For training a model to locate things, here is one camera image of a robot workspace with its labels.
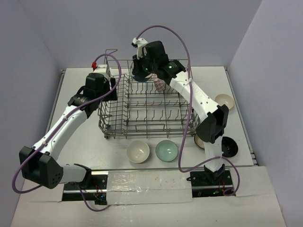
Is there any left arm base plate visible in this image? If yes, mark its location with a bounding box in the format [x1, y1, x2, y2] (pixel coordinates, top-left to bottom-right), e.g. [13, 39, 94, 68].
[62, 171, 108, 206]

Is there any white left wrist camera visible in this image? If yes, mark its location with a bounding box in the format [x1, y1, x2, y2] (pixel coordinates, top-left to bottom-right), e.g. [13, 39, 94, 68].
[91, 62, 110, 78]

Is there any black ceramic bowl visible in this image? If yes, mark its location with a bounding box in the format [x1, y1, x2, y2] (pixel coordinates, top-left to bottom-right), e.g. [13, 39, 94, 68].
[222, 137, 239, 158]

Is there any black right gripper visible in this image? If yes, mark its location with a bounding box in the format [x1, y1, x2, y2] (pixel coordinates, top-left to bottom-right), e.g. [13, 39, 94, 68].
[132, 52, 157, 79]

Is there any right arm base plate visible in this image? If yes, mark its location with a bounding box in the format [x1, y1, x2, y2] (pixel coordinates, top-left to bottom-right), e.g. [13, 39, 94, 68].
[186, 170, 234, 198]

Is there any blue inside red patterned bowl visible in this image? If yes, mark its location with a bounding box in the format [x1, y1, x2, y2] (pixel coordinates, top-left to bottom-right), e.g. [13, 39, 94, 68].
[152, 74, 166, 93]

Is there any grey wire dish rack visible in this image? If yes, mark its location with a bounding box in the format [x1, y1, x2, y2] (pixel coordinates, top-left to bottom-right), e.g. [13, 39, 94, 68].
[98, 59, 200, 139]

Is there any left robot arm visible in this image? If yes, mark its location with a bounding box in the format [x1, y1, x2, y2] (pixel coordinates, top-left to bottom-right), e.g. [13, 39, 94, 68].
[17, 72, 120, 189]

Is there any white ceramic bowl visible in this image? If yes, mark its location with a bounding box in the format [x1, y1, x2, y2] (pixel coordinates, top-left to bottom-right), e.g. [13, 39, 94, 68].
[126, 140, 150, 163]

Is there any dark teal white bowl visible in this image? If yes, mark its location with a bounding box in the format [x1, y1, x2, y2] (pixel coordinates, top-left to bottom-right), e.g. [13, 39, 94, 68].
[132, 75, 152, 83]

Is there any light green ceramic bowl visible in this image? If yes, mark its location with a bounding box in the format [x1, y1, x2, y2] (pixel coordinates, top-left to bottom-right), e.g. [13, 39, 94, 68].
[155, 140, 178, 162]

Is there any brown rimmed cream bowl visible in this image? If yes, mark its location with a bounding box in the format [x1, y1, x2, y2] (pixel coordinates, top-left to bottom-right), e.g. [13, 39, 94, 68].
[194, 134, 205, 149]

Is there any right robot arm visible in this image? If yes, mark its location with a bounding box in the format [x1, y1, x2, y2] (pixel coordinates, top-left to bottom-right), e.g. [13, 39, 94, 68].
[132, 38, 229, 185]

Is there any aluminium mounting rail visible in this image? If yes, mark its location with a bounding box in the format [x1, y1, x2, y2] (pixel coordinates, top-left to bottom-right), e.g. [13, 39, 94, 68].
[92, 168, 204, 179]

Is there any white bowl orange rim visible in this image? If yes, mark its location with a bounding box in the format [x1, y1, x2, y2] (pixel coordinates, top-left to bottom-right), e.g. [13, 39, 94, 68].
[215, 94, 235, 110]

